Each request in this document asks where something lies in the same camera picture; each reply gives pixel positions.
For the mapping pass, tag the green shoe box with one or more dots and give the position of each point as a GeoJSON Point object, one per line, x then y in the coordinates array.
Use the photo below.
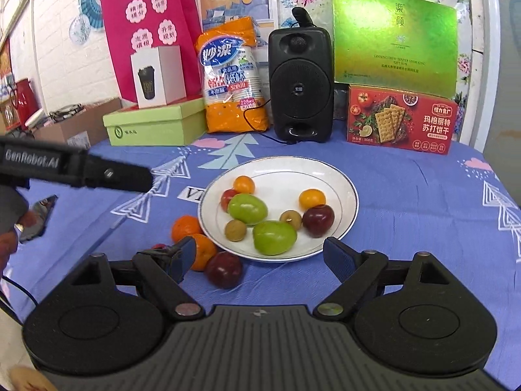
{"type": "Point", "coordinates": [154, 128]}

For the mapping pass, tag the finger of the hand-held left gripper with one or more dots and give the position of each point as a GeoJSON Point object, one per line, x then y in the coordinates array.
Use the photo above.
{"type": "Point", "coordinates": [118, 175]}

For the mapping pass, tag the white plate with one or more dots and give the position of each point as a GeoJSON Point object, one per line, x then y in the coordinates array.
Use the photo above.
{"type": "Point", "coordinates": [281, 183]}

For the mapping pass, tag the blue printed tablecloth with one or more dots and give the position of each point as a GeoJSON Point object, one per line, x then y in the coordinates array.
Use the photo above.
{"type": "Point", "coordinates": [407, 211]}

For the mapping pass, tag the translucent round fan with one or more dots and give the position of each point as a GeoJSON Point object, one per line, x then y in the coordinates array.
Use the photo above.
{"type": "Point", "coordinates": [78, 28]}

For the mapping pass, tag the green gift box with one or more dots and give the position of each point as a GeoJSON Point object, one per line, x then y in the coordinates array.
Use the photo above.
{"type": "Point", "coordinates": [395, 44]}

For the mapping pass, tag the blue wall poster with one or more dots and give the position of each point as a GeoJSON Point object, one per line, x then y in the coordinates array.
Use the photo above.
{"type": "Point", "coordinates": [244, 4]}

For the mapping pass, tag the red appliance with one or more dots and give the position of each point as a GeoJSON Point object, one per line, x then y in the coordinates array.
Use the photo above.
{"type": "Point", "coordinates": [27, 102]}

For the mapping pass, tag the black speaker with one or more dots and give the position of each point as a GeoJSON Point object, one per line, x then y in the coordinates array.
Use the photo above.
{"type": "Point", "coordinates": [299, 85]}

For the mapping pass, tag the green jujube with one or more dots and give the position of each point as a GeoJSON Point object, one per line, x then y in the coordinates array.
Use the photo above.
{"type": "Point", "coordinates": [274, 237]}
{"type": "Point", "coordinates": [247, 209]}

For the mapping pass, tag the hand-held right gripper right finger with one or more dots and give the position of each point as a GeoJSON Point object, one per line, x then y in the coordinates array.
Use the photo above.
{"type": "Point", "coordinates": [340, 259]}

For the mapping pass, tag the black smartphone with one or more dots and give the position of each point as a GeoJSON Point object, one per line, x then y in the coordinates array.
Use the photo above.
{"type": "Point", "coordinates": [38, 220]}

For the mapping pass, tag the red cracker box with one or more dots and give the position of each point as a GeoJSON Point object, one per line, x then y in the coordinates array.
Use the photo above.
{"type": "Point", "coordinates": [399, 120]}

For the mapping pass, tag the red and green plum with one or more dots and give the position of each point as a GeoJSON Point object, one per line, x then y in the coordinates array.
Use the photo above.
{"type": "Point", "coordinates": [226, 200]}

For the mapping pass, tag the brown cardboard box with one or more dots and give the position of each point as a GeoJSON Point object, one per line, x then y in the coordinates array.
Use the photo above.
{"type": "Point", "coordinates": [81, 126]}

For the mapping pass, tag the white box with cup print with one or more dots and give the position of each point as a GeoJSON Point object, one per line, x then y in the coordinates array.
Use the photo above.
{"type": "Point", "coordinates": [158, 77]}

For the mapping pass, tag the brown longan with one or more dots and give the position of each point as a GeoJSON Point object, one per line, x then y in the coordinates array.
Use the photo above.
{"type": "Point", "coordinates": [235, 230]}
{"type": "Point", "coordinates": [290, 220]}

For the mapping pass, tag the small orange kumquat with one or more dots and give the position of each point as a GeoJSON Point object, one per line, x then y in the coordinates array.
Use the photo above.
{"type": "Point", "coordinates": [244, 184]}
{"type": "Point", "coordinates": [312, 199]}

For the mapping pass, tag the mandarin orange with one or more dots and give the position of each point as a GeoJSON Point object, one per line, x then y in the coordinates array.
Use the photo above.
{"type": "Point", "coordinates": [186, 228]}
{"type": "Point", "coordinates": [205, 252]}

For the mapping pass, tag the dark purple plum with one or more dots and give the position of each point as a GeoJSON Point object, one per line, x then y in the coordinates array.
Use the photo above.
{"type": "Point", "coordinates": [318, 220]}
{"type": "Point", "coordinates": [224, 269]}

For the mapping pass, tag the person's left hand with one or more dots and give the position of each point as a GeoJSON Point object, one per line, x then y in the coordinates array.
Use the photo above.
{"type": "Point", "coordinates": [6, 248]}

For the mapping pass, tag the orange pack of paper cups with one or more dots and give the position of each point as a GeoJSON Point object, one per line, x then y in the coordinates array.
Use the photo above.
{"type": "Point", "coordinates": [232, 89]}

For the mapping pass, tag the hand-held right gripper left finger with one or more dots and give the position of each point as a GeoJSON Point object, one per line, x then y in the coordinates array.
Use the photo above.
{"type": "Point", "coordinates": [186, 257]}

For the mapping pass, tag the pink paper bag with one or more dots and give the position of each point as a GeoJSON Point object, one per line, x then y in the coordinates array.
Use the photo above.
{"type": "Point", "coordinates": [122, 20]}

